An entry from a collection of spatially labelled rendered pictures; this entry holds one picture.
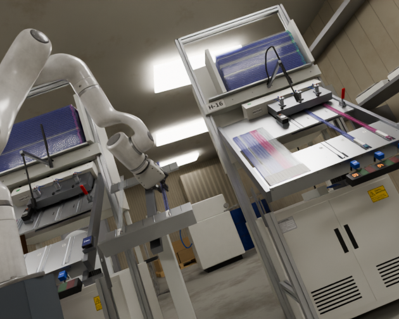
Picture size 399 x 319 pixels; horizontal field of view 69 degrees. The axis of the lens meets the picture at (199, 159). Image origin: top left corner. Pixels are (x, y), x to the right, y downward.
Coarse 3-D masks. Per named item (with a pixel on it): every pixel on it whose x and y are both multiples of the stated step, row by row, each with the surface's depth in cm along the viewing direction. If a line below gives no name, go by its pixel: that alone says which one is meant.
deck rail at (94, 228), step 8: (96, 184) 164; (96, 192) 156; (96, 200) 149; (96, 208) 145; (96, 216) 141; (96, 224) 137; (88, 232) 128; (96, 232) 133; (88, 256) 115; (88, 264) 115
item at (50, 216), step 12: (96, 180) 170; (60, 204) 158; (72, 204) 155; (84, 204) 151; (36, 216) 155; (48, 216) 151; (60, 216) 148; (72, 216) 153; (24, 228) 148; (36, 228) 146
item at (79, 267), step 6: (66, 264) 113; (72, 264) 113; (78, 264) 114; (48, 270) 113; (54, 270) 112; (60, 270) 113; (66, 270) 114; (72, 270) 114; (78, 270) 115; (84, 270) 116; (54, 276) 114; (72, 276) 116; (78, 276) 116; (60, 282) 116
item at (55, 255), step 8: (64, 240) 130; (72, 240) 129; (80, 240) 127; (48, 248) 129; (56, 248) 127; (64, 248) 126; (72, 248) 124; (80, 248) 122; (24, 256) 128; (32, 256) 127; (40, 256) 125; (48, 256) 124; (56, 256) 122; (64, 256) 121; (72, 256) 119; (80, 256) 118; (32, 264) 122; (40, 264) 121; (48, 264) 120; (56, 264) 118; (64, 264) 117; (32, 272) 118
